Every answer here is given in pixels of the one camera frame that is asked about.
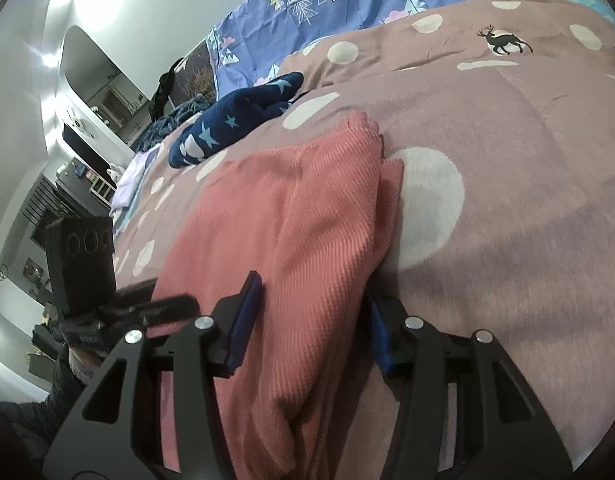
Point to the dark teal blanket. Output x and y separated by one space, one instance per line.
167 120

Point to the brown headboard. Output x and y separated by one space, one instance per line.
200 72

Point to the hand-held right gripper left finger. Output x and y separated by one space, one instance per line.
245 310

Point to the dark slatted cabinet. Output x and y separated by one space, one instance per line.
42 205

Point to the lavender cloth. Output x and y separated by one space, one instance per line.
130 180

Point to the person's left forearm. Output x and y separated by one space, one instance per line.
27 425

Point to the arched wall mirror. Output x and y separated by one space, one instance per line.
97 80

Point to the mauve polka dot blanket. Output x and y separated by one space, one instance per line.
512 160

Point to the black television screen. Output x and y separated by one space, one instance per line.
85 147

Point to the blue mountain print bedsheet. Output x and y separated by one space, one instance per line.
337 5

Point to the coral ribbed knit garment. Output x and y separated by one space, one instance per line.
287 235

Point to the black hanging clothing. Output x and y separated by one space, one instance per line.
165 90

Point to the navy star print garment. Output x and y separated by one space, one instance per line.
222 120

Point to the person's left hand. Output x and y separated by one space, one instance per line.
85 362

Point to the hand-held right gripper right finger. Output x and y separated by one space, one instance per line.
381 340

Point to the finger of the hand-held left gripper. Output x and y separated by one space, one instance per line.
157 306

